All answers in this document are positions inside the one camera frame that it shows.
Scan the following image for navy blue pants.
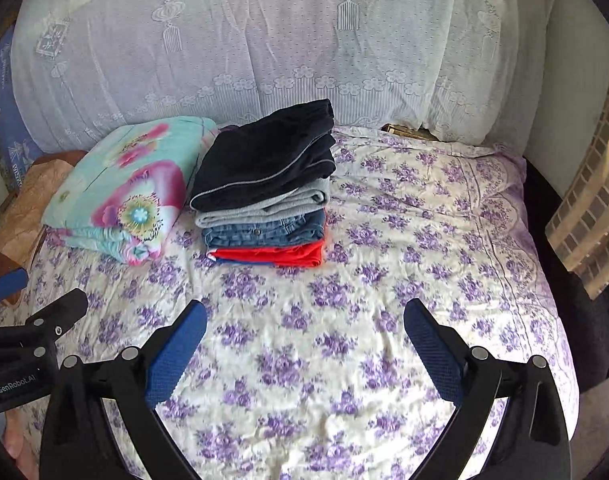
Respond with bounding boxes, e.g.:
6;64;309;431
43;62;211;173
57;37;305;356
190;99;336;212

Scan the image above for floral turquoise folded quilt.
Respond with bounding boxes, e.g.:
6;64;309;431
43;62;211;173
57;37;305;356
42;116;219;266

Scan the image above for blue floral cushion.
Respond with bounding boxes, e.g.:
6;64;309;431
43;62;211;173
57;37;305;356
0;25;44;190

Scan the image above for purple floral bed sheet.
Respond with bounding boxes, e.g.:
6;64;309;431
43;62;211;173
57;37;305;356
0;128;579;479

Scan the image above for beige checked curtain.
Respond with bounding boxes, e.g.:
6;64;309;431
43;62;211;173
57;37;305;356
545;87;609;299

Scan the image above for folded red garment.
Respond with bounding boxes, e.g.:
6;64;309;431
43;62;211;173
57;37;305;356
207;240;324;268

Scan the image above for folded blue jeans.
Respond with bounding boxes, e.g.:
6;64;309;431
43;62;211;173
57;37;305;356
202;209;326;250

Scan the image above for white lace headboard cover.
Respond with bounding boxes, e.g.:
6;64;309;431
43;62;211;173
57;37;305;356
10;0;553;153

